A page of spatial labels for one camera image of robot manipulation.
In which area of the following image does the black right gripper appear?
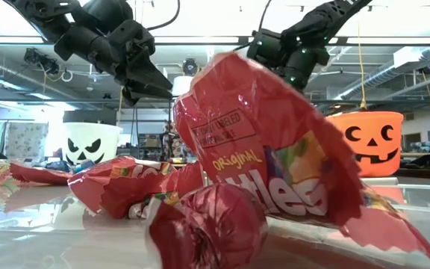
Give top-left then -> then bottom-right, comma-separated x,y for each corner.
280,63 -> 315,93

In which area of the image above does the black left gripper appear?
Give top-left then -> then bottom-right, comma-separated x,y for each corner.
106,19 -> 174,108

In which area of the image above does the red Skittles candy bag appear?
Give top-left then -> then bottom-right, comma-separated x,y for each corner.
67,155 -> 205,220
172,51 -> 430,269
9,162 -> 72,186

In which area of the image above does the blue lollipop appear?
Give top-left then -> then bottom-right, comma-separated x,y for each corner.
73,159 -> 96,173
45,160 -> 70,173

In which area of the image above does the white cylindrical tank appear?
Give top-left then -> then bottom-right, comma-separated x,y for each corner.
172,75 -> 194,97

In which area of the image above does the black round ceiling fixture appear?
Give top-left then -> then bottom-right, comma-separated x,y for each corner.
182,58 -> 200,77

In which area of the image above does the brown patterned cloth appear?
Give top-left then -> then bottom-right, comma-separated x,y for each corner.
162,123 -> 187,158

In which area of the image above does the black rectangular panel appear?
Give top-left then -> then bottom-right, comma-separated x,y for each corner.
63,109 -> 117,126

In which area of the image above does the white jack-o-lantern bucket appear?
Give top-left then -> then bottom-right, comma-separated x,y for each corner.
62,122 -> 123,166

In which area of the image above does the orange jack-o-lantern bucket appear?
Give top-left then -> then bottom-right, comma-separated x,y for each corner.
325,111 -> 405,178

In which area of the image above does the white ceiling vent box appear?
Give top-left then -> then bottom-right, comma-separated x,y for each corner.
393,46 -> 430,68

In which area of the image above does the patterned fabric screen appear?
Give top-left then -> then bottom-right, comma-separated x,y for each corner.
4,122 -> 49,160

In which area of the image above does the cluttered work table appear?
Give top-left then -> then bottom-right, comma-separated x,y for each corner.
401,140 -> 430,176

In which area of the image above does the dark red wrapped lollipop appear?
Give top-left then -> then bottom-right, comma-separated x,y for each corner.
146,182 -> 269,269

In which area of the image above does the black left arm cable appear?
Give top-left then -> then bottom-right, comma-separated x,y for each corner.
146,0 -> 181,31

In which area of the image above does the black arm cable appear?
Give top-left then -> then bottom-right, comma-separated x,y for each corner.
146,0 -> 181,31
233,0 -> 272,52

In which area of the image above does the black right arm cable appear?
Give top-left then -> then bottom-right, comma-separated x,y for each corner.
233,0 -> 272,52

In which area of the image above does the silver ventilation duct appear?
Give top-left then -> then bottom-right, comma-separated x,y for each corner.
334,46 -> 430,102

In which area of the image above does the white coiled cable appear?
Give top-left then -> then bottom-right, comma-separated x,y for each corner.
45,69 -> 74,84

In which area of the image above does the black ceiling camera rig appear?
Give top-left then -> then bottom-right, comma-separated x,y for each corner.
23,47 -> 61,75

